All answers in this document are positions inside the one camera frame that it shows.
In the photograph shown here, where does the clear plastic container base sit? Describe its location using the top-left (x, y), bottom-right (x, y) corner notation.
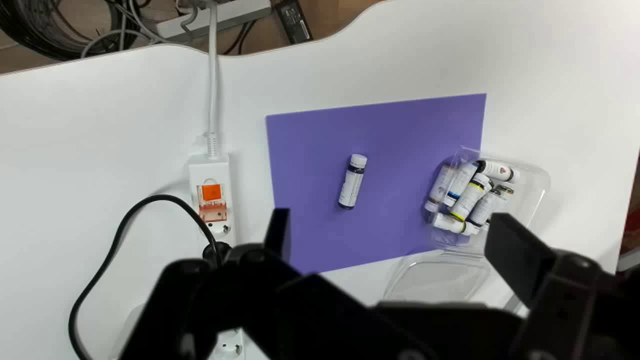
top-left (423, 146), bottom-right (552, 251)

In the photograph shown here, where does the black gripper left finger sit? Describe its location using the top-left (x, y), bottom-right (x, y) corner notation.
top-left (264, 207), bottom-right (295, 268)

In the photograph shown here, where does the black coiled cable bundle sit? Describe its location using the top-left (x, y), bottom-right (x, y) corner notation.
top-left (0, 0), bottom-right (147, 63)

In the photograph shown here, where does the grey power strip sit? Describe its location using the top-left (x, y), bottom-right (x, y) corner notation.
top-left (151, 0), bottom-right (277, 41)

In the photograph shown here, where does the white tube yellow band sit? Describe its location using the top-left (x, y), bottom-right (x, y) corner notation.
top-left (450, 174), bottom-right (493, 224)
top-left (431, 212), bottom-right (482, 238)

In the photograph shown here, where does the white tube blue band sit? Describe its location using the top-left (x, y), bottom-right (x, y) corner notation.
top-left (443, 160), bottom-right (480, 208)
top-left (424, 163), bottom-right (458, 216)

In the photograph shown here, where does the white power cable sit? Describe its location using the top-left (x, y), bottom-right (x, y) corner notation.
top-left (198, 0), bottom-right (225, 160)

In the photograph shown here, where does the purple paper mat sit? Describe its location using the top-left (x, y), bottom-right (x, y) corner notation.
top-left (264, 93), bottom-right (488, 277)

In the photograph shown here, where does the white tube black cap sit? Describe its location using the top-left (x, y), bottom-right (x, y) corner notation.
top-left (474, 158), bottom-right (516, 185)

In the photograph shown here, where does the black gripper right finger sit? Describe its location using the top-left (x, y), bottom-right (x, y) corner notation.
top-left (482, 212), bottom-right (559, 311)

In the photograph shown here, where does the white power strip orange label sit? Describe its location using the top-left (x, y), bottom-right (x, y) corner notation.
top-left (186, 153), bottom-right (239, 246)

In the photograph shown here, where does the white tube with black band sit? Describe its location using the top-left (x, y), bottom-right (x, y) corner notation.
top-left (336, 153), bottom-right (370, 212)

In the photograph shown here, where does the black power adapter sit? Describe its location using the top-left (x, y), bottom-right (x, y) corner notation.
top-left (277, 0), bottom-right (315, 44)

